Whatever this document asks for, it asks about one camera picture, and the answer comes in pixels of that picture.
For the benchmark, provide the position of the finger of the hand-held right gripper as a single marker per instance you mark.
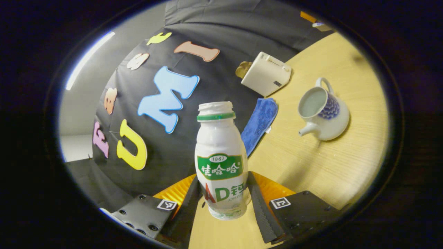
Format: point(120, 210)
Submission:
point(307, 16)

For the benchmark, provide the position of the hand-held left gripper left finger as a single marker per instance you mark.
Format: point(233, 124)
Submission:
point(188, 207)

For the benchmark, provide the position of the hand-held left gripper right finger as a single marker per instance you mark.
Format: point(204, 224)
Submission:
point(259, 211)

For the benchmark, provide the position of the white plastic water bottle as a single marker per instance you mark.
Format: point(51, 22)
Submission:
point(219, 145)

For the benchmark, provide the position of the white blue ceramic teacup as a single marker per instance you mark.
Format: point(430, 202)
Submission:
point(330, 117)

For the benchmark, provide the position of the white toaster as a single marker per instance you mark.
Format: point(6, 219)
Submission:
point(266, 74)

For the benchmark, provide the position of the brown bread slice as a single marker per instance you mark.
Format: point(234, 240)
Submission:
point(246, 64)
point(241, 72)

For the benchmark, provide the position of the blue towel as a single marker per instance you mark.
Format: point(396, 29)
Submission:
point(259, 124)

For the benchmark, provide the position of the black backdrop cloth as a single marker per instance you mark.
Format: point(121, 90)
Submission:
point(225, 79)

